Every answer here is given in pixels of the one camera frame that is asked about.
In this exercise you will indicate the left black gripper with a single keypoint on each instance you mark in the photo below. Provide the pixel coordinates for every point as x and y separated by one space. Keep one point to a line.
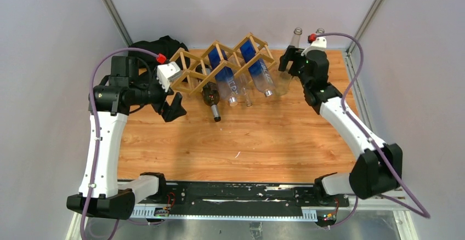
169 112

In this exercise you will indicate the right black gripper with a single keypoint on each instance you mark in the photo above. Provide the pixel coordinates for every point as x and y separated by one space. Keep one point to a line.
293 54

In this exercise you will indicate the blue bottle silver cap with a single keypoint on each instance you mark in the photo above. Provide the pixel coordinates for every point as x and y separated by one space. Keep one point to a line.
259 72

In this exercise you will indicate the blue bottle cork stopper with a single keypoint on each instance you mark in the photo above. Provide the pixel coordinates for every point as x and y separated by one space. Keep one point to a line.
227 86

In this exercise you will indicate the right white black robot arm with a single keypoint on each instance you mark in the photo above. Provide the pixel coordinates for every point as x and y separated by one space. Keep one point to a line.
377 163

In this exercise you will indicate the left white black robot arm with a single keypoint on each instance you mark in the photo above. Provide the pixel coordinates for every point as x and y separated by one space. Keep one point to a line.
100 195

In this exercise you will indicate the dark green wine bottle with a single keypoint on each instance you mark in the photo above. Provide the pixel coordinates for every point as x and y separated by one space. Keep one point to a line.
211 98

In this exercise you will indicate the black cloth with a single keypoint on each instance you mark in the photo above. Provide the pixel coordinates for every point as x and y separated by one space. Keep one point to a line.
165 45

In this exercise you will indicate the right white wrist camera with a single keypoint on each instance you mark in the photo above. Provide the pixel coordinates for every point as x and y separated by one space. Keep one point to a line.
316 43

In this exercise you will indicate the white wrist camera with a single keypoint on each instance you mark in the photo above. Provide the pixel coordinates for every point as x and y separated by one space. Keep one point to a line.
316 43
167 73

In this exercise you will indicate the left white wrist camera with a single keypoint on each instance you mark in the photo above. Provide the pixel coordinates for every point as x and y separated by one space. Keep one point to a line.
167 73

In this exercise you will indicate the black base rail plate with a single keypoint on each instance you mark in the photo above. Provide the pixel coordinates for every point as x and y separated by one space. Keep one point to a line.
237 201

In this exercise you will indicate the aluminium frame rail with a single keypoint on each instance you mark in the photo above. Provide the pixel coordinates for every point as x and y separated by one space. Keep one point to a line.
380 217

